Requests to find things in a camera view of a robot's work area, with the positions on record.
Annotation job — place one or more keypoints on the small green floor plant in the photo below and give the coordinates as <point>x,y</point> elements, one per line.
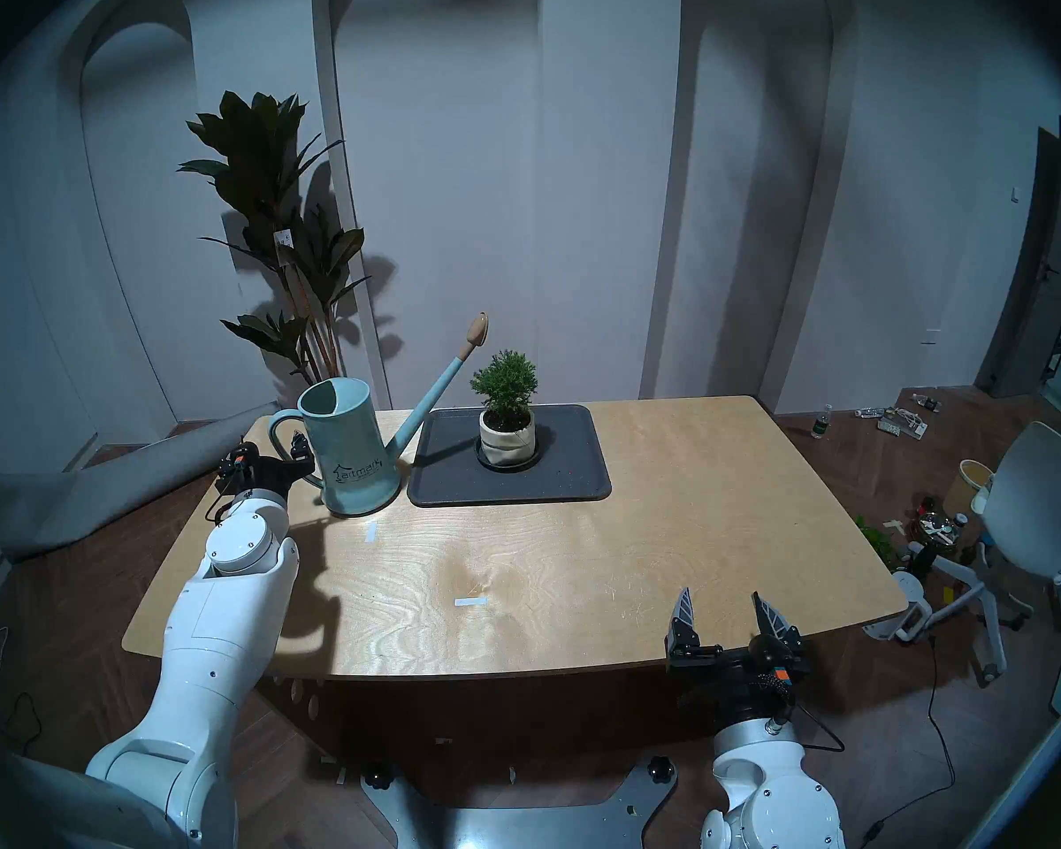
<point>880,542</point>

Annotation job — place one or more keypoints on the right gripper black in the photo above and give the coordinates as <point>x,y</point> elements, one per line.
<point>734,679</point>

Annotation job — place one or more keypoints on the white power strip clutter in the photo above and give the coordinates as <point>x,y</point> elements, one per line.
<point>897,423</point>

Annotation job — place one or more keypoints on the small lying floor bottle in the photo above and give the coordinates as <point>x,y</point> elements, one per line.
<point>927,402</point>

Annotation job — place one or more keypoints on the dark grey door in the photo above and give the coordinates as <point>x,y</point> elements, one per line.
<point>1034,281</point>

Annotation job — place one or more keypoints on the tall dark leafy houseplant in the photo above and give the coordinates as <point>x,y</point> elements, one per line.
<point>256,149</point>

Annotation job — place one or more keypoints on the dark grey tray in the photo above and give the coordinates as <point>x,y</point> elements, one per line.
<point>566,467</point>

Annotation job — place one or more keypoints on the clear plastic bottle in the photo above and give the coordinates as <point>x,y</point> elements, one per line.
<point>820,424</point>

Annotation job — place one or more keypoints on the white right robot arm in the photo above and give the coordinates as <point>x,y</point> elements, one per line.
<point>760,794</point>

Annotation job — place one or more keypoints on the small shrub in cream pot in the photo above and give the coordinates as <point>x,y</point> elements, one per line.
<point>506,445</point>

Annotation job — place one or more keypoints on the black plant saucer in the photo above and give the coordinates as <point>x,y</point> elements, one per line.
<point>507,469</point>

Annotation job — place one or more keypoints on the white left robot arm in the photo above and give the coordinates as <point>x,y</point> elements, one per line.
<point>221,626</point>

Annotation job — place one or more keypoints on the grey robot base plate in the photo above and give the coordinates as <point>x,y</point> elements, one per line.
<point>513,825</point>

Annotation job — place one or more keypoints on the white office chair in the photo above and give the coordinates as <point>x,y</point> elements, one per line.
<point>1039,502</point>

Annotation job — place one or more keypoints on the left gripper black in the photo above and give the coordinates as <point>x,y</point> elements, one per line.
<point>270,478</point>

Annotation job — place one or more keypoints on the mint green watering can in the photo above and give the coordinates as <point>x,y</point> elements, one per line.
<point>354,458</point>

